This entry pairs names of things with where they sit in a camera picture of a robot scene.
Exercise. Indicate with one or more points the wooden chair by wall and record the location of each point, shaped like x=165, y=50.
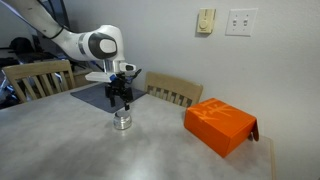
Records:
x=173, y=89

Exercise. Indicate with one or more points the orange cardboard box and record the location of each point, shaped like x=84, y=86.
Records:
x=220, y=126

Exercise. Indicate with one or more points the dark monitor screen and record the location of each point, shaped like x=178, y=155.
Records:
x=56, y=9

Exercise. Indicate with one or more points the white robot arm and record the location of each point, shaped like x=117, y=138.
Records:
x=104, y=43

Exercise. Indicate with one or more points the wooden side cabinet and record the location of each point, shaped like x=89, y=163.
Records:
x=79, y=76

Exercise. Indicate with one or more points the black bag on desk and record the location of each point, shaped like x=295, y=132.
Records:
x=21, y=45

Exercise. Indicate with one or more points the round silver lid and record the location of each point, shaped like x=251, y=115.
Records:
x=122, y=114

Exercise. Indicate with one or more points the beige thermostat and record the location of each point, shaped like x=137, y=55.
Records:
x=206, y=19

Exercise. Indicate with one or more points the white double light switch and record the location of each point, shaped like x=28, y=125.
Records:
x=241, y=22

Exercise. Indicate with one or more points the silver candle jar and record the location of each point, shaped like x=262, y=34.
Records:
x=122, y=122

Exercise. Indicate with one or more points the dark blue cloth mat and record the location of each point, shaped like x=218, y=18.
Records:
x=95, y=96

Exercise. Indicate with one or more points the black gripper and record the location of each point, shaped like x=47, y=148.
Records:
x=118, y=88

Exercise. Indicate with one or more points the wooden chair at table end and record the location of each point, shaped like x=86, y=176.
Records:
x=40, y=79

